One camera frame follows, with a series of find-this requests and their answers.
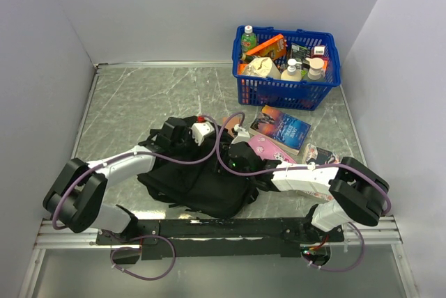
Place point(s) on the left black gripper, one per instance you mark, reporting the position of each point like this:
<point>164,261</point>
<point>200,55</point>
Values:
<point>187,134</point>

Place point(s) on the black student backpack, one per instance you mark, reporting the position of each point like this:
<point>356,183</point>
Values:
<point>197,187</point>

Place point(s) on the brown leather wallet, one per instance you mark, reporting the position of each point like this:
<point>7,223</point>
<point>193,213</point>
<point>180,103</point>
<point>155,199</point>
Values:
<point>232,122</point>

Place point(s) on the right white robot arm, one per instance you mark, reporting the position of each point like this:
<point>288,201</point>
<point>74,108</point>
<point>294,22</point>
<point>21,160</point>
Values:
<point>358,194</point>

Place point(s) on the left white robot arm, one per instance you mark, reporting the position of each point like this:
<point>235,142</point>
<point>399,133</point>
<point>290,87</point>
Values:
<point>76,198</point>

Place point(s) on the beige crumpled paper bag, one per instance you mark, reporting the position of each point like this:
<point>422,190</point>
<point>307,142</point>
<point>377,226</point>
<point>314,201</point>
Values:
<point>263,67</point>

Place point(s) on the pink cartoon pencil case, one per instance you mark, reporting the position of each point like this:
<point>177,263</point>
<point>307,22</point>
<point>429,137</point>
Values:
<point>266,149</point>

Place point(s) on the blue sunset cover book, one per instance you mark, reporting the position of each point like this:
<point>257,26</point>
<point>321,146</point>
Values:
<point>286,131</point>

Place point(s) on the floral cover book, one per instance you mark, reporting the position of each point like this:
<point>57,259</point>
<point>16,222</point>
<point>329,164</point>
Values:
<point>314,154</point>

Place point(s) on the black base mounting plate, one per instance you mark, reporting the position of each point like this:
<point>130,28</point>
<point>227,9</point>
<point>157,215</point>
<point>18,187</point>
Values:
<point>283,236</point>

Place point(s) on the white pump lotion bottle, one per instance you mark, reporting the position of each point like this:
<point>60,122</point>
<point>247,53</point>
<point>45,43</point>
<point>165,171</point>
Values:
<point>293,71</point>

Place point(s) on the blue plastic shopping basket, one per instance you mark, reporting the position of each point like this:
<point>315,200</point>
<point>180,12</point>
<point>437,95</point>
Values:
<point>302,95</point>

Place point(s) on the orange snack box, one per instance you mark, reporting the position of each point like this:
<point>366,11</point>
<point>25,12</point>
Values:
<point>273,48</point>

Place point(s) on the green drink bottle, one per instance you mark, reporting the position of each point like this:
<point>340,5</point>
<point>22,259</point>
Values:
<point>248,39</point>

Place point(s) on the dark green packet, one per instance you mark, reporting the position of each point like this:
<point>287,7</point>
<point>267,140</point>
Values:
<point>300,53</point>

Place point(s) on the beige cap pump bottle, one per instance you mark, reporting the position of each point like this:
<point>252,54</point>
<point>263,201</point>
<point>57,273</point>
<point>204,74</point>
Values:
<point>316,70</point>

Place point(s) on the small white red box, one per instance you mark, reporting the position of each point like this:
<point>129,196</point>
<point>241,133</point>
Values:
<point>318,51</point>

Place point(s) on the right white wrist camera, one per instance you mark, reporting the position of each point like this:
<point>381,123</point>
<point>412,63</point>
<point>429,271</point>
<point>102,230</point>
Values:
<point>240,134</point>

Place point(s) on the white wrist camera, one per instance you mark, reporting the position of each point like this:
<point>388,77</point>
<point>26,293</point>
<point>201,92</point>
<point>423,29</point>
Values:
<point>201,129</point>
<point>240,134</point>

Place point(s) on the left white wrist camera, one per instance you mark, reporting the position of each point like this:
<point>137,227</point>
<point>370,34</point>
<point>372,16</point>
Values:
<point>201,129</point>

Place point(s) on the aluminium rail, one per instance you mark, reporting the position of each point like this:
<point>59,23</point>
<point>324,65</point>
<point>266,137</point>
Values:
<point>385,233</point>

